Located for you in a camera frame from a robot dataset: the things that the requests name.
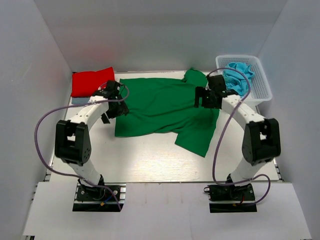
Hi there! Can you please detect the folded light blue t-shirt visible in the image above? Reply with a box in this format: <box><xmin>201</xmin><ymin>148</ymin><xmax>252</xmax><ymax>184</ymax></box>
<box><xmin>71</xmin><ymin>97</ymin><xmax>90</xmax><ymax>105</ymax></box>

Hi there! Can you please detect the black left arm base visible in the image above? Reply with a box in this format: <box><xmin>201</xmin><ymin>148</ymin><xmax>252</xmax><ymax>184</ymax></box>
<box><xmin>72</xmin><ymin>184</ymin><xmax>126</xmax><ymax>213</ymax></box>

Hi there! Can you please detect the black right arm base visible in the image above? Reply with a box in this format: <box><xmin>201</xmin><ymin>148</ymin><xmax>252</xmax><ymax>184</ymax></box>
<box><xmin>203</xmin><ymin>184</ymin><xmax>257</xmax><ymax>214</ymax></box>

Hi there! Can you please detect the white perforated plastic basket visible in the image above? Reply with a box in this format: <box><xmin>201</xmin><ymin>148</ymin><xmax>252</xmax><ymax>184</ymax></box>
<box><xmin>215</xmin><ymin>54</ymin><xmax>273</xmax><ymax>107</ymax></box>

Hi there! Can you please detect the crumpled cyan t-shirt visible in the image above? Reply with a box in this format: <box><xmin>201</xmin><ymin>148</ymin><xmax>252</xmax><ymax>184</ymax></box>
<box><xmin>222</xmin><ymin>62</ymin><xmax>256</xmax><ymax>97</ymax></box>

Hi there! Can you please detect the green t-shirt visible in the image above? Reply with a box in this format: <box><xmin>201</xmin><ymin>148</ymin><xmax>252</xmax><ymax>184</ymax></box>
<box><xmin>114</xmin><ymin>68</ymin><xmax>220</xmax><ymax>157</ymax></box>

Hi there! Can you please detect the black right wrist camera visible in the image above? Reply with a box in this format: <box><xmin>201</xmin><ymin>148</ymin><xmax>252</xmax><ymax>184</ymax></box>
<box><xmin>205</xmin><ymin>74</ymin><xmax>239</xmax><ymax>98</ymax></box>

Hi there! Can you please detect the folded red t-shirt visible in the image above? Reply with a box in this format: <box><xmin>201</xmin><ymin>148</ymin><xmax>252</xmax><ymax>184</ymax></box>
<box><xmin>71</xmin><ymin>67</ymin><xmax>115</xmax><ymax>98</ymax></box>

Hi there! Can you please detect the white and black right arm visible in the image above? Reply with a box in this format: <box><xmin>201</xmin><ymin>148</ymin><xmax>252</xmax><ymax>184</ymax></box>
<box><xmin>194</xmin><ymin>86</ymin><xmax>281</xmax><ymax>200</ymax></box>

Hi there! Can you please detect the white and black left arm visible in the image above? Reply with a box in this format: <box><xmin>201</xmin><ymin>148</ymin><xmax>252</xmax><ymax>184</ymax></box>
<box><xmin>54</xmin><ymin>99</ymin><xmax>129</xmax><ymax>200</ymax></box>

